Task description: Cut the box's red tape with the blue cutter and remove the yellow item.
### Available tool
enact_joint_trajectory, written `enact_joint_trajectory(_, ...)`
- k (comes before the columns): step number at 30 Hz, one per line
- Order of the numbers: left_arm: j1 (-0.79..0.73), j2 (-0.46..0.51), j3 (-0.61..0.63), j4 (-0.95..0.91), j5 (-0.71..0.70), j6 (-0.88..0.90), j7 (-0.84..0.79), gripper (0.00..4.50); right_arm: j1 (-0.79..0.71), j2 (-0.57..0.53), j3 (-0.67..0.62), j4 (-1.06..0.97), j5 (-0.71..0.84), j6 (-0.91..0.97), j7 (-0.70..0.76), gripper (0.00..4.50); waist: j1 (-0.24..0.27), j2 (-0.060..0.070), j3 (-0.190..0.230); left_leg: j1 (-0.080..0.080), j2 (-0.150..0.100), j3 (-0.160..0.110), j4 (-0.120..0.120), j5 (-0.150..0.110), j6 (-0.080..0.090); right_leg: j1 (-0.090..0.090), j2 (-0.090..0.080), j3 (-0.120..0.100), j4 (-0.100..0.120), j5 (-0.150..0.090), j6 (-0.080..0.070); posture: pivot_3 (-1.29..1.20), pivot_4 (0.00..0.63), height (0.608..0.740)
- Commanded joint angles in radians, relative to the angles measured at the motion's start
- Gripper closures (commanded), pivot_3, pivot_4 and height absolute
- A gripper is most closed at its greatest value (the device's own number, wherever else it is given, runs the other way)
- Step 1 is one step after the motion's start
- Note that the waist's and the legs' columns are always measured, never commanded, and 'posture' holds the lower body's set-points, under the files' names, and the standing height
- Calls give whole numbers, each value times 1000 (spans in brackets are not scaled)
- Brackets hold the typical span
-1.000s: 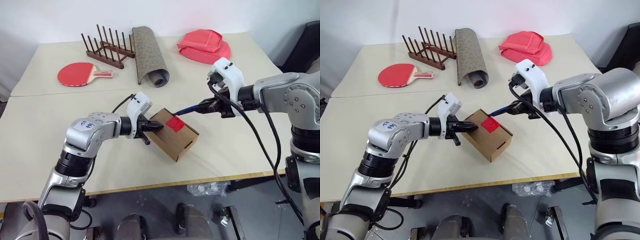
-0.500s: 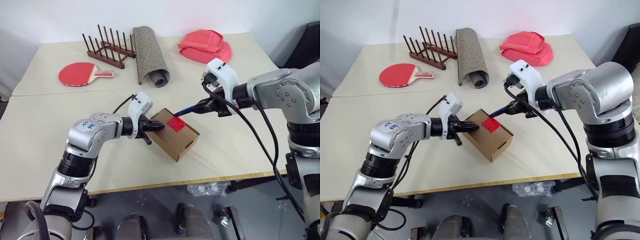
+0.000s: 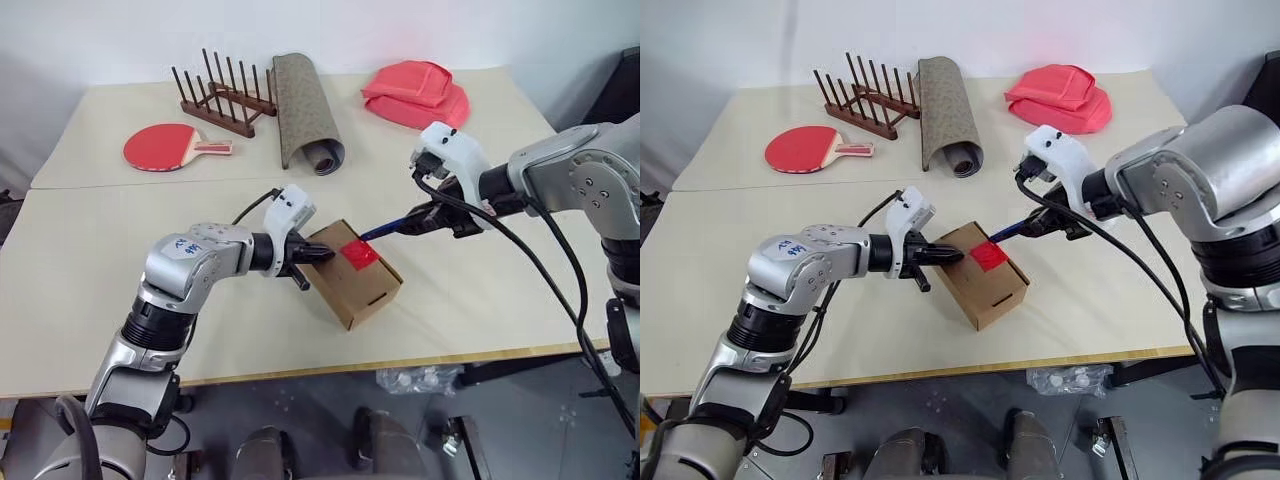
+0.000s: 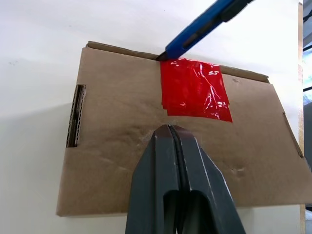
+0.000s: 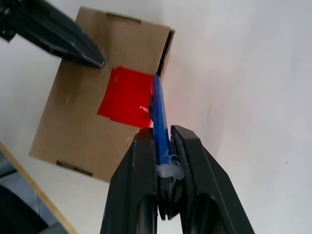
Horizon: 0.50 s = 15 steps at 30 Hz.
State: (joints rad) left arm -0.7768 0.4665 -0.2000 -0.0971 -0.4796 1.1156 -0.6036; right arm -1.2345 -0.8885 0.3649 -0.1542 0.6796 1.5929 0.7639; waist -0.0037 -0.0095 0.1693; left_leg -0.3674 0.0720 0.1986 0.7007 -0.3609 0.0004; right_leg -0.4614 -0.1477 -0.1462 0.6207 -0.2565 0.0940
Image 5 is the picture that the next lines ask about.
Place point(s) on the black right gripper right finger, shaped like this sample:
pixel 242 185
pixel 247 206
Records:
pixel 204 190

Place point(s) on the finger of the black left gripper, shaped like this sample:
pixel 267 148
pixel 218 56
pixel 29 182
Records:
pixel 56 46
pixel 70 29

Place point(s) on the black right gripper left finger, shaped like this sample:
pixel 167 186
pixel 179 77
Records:
pixel 131 185

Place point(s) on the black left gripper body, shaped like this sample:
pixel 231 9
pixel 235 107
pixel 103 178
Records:
pixel 6 19

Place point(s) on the blue tool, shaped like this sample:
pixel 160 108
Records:
pixel 159 117

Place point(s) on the brown cardboard box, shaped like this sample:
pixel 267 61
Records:
pixel 80 126

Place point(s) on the red sealing tape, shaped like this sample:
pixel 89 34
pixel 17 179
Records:
pixel 124 97

